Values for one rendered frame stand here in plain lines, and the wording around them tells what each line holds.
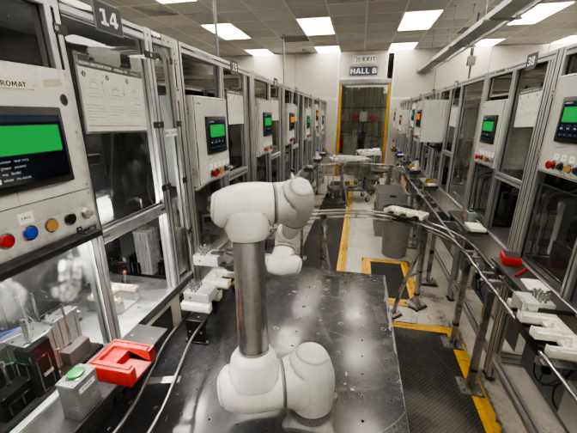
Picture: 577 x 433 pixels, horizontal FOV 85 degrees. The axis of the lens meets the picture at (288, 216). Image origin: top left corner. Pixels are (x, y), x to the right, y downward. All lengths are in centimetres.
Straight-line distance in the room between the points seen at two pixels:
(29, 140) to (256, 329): 79
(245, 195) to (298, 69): 868
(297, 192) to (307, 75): 860
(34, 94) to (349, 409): 139
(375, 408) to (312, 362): 37
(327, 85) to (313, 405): 870
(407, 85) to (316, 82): 238
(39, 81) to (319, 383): 117
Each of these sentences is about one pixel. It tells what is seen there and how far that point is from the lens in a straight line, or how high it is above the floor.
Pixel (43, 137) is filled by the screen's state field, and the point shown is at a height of 166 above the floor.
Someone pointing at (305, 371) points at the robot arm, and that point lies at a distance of 113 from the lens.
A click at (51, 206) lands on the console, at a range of 109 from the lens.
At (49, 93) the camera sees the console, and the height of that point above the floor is 177.
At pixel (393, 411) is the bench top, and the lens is 141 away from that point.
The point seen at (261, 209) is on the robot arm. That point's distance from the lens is 93.
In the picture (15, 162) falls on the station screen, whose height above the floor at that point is 160.
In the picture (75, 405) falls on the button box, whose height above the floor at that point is 97.
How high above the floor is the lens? 171
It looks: 18 degrees down
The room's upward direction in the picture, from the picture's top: straight up
